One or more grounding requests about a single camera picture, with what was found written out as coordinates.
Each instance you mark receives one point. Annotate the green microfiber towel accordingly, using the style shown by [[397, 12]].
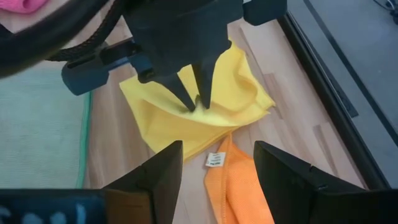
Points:
[[37, 130]]

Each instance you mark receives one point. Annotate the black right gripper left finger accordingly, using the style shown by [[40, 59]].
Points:
[[155, 186]]

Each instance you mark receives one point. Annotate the black aluminium extrusion frame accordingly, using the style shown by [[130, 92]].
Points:
[[326, 93]]

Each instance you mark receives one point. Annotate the pink microfiber towel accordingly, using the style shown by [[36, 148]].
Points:
[[21, 4]]

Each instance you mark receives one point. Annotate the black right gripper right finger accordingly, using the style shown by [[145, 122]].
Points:
[[298, 193]]

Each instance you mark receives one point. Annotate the orange microfiber towel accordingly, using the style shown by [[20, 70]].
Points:
[[236, 193]]

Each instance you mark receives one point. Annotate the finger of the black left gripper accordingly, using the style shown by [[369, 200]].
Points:
[[204, 84], [180, 91]]

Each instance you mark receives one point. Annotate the yellow microfiber towel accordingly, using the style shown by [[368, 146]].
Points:
[[236, 93]]

